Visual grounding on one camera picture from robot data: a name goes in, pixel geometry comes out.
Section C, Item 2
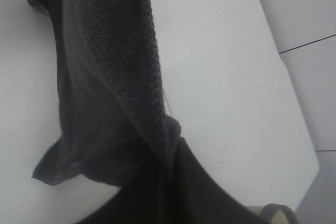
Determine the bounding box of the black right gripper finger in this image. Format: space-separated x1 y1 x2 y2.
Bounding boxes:
81 138 266 223

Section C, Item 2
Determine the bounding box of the dark grey towel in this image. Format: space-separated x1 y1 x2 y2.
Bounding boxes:
27 0 181 186

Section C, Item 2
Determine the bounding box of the beige bin with grey rim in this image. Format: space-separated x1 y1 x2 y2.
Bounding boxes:
247 204 299 224

